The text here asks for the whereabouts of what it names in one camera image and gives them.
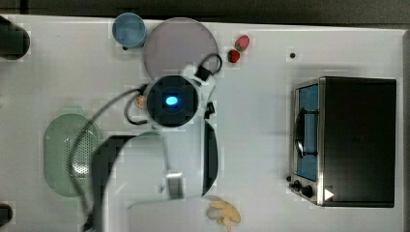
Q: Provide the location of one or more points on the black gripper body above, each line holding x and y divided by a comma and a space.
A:
210, 109

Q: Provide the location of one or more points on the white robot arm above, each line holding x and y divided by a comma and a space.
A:
175, 159

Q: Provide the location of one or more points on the green oval strainer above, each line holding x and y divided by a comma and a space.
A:
68, 150

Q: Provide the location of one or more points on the halved strawberry toy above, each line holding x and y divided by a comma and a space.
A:
233, 56

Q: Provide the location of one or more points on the orange slice toy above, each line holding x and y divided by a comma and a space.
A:
140, 101

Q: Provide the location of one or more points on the whole strawberry toy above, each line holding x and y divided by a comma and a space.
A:
242, 43

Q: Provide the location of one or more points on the grey round plate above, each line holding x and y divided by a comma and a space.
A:
175, 43

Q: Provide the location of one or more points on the peeled banana toy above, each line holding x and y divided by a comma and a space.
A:
223, 212

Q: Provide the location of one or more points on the blue cup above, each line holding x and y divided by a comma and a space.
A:
129, 30

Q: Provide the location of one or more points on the silver black toaster oven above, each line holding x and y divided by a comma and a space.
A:
344, 142

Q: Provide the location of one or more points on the black cylinder holder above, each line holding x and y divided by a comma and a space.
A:
14, 40

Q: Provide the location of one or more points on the black cylinder at lower edge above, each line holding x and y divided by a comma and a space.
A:
6, 214

